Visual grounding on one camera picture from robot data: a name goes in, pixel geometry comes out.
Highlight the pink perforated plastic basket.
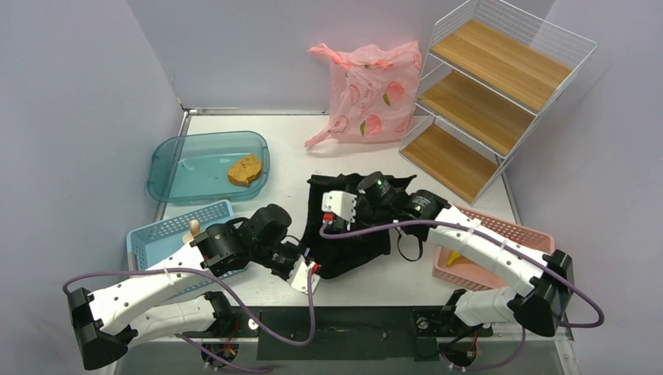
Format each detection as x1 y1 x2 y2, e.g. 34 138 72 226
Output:
432 207 555 291

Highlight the black fabric grocery bag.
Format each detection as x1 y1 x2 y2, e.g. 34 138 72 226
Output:
299 172 418 281

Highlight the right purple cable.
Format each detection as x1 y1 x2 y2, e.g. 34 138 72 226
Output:
318 219 606 329

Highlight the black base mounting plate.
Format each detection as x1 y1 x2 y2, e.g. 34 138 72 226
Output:
182 306 493 363

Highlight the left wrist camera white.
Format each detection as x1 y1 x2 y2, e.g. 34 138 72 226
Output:
288 256 321 294

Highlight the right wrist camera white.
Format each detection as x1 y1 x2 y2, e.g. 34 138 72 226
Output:
321 191 357 223

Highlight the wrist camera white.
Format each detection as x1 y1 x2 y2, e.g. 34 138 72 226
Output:
321 191 357 223
288 256 321 294

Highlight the pink plastic grocery bag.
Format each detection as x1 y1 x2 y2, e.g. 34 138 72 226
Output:
304 41 424 148

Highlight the yellow banana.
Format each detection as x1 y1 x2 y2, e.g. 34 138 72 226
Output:
446 251 461 267

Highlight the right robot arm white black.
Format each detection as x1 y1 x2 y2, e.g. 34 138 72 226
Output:
357 172 573 337

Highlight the white wire wooden shelf rack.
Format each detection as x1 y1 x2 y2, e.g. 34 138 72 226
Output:
400 1 597 204

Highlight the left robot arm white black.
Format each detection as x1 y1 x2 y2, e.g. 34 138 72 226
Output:
63 204 320 370

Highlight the blue perforated plastic basket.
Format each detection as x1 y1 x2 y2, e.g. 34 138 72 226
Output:
126 200 235 271

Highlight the brown bread slice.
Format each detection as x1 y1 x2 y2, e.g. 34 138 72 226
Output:
227 154 263 187

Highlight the teal transparent plastic tray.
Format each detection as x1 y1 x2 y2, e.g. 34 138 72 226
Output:
146 130 271 205

